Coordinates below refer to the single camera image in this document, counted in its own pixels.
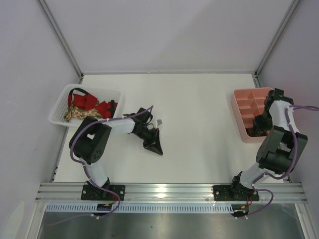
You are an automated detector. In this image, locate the aluminium mounting rail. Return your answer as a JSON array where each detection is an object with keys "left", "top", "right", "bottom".
[{"left": 35, "top": 182, "right": 308, "bottom": 204}]

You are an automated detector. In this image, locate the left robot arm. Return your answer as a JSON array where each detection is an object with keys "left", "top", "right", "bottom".
[{"left": 69, "top": 107, "right": 163, "bottom": 200}]

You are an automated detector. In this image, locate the red tie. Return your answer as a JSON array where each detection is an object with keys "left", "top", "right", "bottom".
[{"left": 67, "top": 93, "right": 118, "bottom": 119}]

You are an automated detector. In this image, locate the white plastic basket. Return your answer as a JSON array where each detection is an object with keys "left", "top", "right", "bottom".
[{"left": 48, "top": 84, "right": 125, "bottom": 127}]

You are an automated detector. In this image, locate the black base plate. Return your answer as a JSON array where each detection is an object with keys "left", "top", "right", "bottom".
[
  {"left": 212, "top": 185, "right": 260, "bottom": 202},
  {"left": 81, "top": 184, "right": 125, "bottom": 201}
]

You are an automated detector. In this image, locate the right aluminium frame post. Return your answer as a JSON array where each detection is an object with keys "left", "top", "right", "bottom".
[{"left": 254, "top": 0, "right": 303, "bottom": 78}]

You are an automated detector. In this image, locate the beige floral tie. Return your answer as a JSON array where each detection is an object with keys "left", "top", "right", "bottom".
[{"left": 64, "top": 106, "right": 102, "bottom": 121}]

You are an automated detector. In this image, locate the aluminium frame post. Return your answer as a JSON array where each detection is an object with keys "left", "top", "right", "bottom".
[
  {"left": 36, "top": 0, "right": 83, "bottom": 81},
  {"left": 254, "top": 0, "right": 303, "bottom": 78}
]

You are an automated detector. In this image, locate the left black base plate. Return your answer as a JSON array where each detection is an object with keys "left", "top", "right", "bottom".
[{"left": 81, "top": 184, "right": 125, "bottom": 201}]

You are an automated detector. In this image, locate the left aluminium frame post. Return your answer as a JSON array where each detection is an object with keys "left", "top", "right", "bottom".
[{"left": 36, "top": 0, "right": 83, "bottom": 81}]

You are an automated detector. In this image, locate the dark brown patterned tie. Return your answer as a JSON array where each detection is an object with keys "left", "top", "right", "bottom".
[{"left": 246, "top": 127, "right": 268, "bottom": 137}]

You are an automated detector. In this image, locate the pink divided organizer tray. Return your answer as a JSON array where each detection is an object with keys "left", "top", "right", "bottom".
[{"left": 231, "top": 87, "right": 272, "bottom": 143}]

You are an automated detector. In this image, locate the white slotted cable duct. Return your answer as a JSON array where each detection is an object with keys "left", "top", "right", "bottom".
[{"left": 46, "top": 203, "right": 234, "bottom": 214}]

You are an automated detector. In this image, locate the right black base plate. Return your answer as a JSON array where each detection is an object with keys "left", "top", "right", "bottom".
[{"left": 212, "top": 185, "right": 260, "bottom": 202}]

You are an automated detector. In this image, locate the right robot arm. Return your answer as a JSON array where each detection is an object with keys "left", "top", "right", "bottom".
[{"left": 229, "top": 88, "right": 308, "bottom": 201}]

